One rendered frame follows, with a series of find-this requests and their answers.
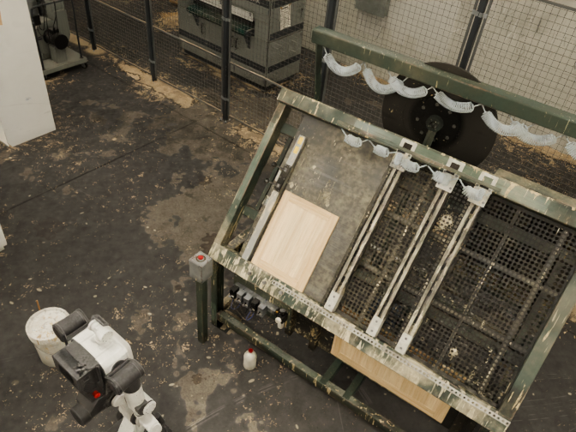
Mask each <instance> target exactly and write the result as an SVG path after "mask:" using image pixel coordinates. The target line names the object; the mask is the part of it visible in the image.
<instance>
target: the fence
mask: <svg viewBox="0 0 576 432"><path fill-rule="evenodd" d="M300 136H301V137H302V138H303V142H302V144H301V145H300V144H298V143H297V142H298V140H299V138H300ZM300 136H299V137H298V139H297V142H296V144H295V146H294V148H293V149H292V152H291V155H290V157H289V158H288V160H287V162H286V164H288V165H290V166H291V169H290V171H289V173H288V175H287V177H286V179H285V182H284V184H283V186H282V188H281V190H280V192H277V191H275V190H274V191H273V192H272V194H271V196H270V198H269V200H268V202H267V205H266V207H265V209H264V211H263V213H262V215H261V217H260V219H259V221H258V224H257V226H256V228H255V230H254V232H253V234H252V236H251V238H250V240H249V243H248V245H247V247H246V249H245V250H244V252H243V255H242V258H244V260H246V261H249V260H250V258H251V256H252V254H253V253H254V251H255V247H256V245H257V244H258V242H259V240H260V238H261V235H262V233H263V232H264V229H265V227H266V225H267V222H268V220H269V219H270V217H271V215H272V213H273V210H274V208H275V206H276V204H277V202H278V200H279V198H280V196H281V194H282V191H283V189H284V187H285V185H286V183H287V181H288V179H289V177H290V175H291V172H292V170H293V168H294V166H295V164H296V162H297V160H298V158H299V156H300V154H301V152H302V150H303V147H304V145H305V143H306V141H307V140H308V138H306V137H304V136H302V135H300ZM296 146H297V147H299V149H298V151H297V154H295V153H294V152H293V151H294V149H295V147H296Z"/></svg>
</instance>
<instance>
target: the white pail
mask: <svg viewBox="0 0 576 432"><path fill-rule="evenodd" d="M36 302H37V304H38V307H39V302H38V300H36ZM68 315H69V313H68V312H67V311H66V310H64V309H61V308H56V307H53V308H46V309H42V310H40V307H39V311H38V312H36V313H35V314H33V315H32V316H31V317H30V318H29V320H28V321H27V324H26V332H27V336H28V338H29V339H30V340H31V341H32V342H33V344H34V346H35V348H36V350H37V352H38V354H39V357H40V359H41V361H42V363H43V364H45V365H47V366H49V367H56V366H55V364H54V361H53V359H52V355H53V354H55V353H56V352H58V351H60V350H61V349H62V348H64V346H66V345H65V342H62V341H60V339H59V338H58V337H57V336H56V334H54V332H53V330H52V325H53V324H54V323H57V322H59V321H60V320H62V319H63V318H65V317H66V316H68Z"/></svg>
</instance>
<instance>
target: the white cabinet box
mask: <svg viewBox="0 0 576 432"><path fill-rule="evenodd" d="M53 130H56V127H55V123H54V119H53V116H52V111H51V105H50V100H49V97H48V92H47V89H46V85H45V78H44V75H43V70H42V67H41V63H40V59H39V53H38V48H37V45H36V41H35V37H34V33H33V26H32V22H31V18H30V14H29V11H28V6H27V0H0V141H1V142H2V143H4V144H5V145H6V146H8V147H14V146H16V145H19V144H21V143H23V142H25V141H29V140H32V139H34V138H36V137H39V136H41V135H44V134H47V133H49V132H52V131H53Z"/></svg>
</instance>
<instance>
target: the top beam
mask: <svg viewBox="0 0 576 432"><path fill-rule="evenodd" d="M277 100H278V101H279V102H282V103H284V104H286V105H288V106H290V107H291V108H294V109H296V110H298V111H301V112H303V113H306V114H308V115H310V116H312V117H315V118H317V119H320V120H322V121H323V122H326V123H329V124H332V125H333V126H335V127H338V128H340V129H343V130H345V131H347V132H349V133H352V134H354V135H357V136H359V137H361V138H364V139H365V140H367V139H368V141H369V140H370V141H371V142H373V143H374V144H377V145H381V146H383V147H387V148H388V149H389V150H391V151H393V152H396V151H397V148H395V147H391V146H389V145H387V144H385V143H383V142H380V141H378V140H375V139H373V138H371V137H368V136H366V135H363V134H361V133H359V132H356V131H355V130H353V129H349V128H347V127H345V126H343V125H341V124H338V123H337V121H338V120H340V121H342V122H344V123H348V124H350V125H352V126H354V127H356V128H359V129H361V130H364V131H366V132H368V133H370V134H372V135H376V136H378V137H380V138H382V139H384V140H387V141H390V142H392V143H394V144H396V145H399V144H400V142H401V141H402V139H403V138H405V137H404V136H401V135H398V134H395V133H394V132H391V131H389V130H387V129H384V128H381V127H379V126H377V125H374V124H372V123H369V122H367V121H364V120H362V119H360V118H358V117H354V116H352V115H350V114H348V113H346V112H343V111H340V110H338V109H336V108H333V107H332V106H329V105H326V104H323V103H322V102H319V101H317V100H315V99H312V98H309V97H307V96H305V95H302V94H300V93H297V92H295V91H292V90H290V89H288V88H286V87H282V88H281V90H280V92H279V95H278V97H277ZM405 139H406V140H408V141H412V140H410V139H408V138H405ZM412 142H415V141H412ZM415 143H416V144H417V147H416V149H415V151H414V152H415V153H418V154H421V155H422V156H424V157H427V158H429V159H432V160H434V161H436V162H439V163H441V164H443V165H446V164H447V162H448V160H449V158H452V159H455V160H458V161H459V162H462V163H464V164H465V167H464V169H463V170H462V172H463V173H464V174H467V175H469V176H471V177H474V178H476V179H478V178H479V177H480V175H481V173H482V171H484V170H482V169H480V168H477V167H476V166H473V165H470V164H467V163H466V162H463V161H461V160H459V159H456V158H453V157H451V156H449V155H446V154H444V153H441V152H439V151H436V150H434V149H432V148H430V147H426V146H424V145H422V144H420V143H418V142H415ZM411 159H412V160H415V161H416V162H418V163H421V164H423V165H427V166H428V165H429V167H430V168H433V169H435V170H437V171H441V172H443V170H444V169H443V168H440V167H439V166H437V165H433V164H431V163H429V162H427V161H425V160H422V159H420V158H417V157H415V156H413V155H412V156H411ZM484 172H486V173H488V174H490V175H492V176H495V177H498V176H496V175H494V174H492V173H490V172H487V171H484ZM498 178H499V179H498V181H497V183H496V185H495V186H496V187H497V188H499V189H501V192H500V193H499V192H497V191H494V190H492V192H491V193H492V195H495V196H498V197H500V198H502V199H504V200H506V201H510V202H512V203H513V204H516V205H518V206H520V207H523V208H525V209H527V210H530V211H532V212H534V213H537V214H539V215H542V216H544V217H545V218H548V219H551V220H553V221H555V222H557V223H559V224H562V225H564V226H567V227H569V228H571V229H574V230H576V208H574V207H570V206H568V205H566V204H564V203H562V202H559V201H556V200H554V199H552V198H549V197H548V196H545V195H542V194H539V193H538V192H535V191H533V190H531V189H528V188H525V187H523V186H521V185H518V184H516V183H513V182H511V181H508V180H506V179H504V178H502V177H498ZM460 179H461V181H462V182H464V183H468V184H470V185H472V186H475V184H476V183H475V182H473V181H471V180H469V179H467V178H464V177H462V176H459V180H460ZM493 180H494V179H492V178H490V177H486V176H484V178H483V180H482V181H483V182H486V183H488V184H492V182H493Z"/></svg>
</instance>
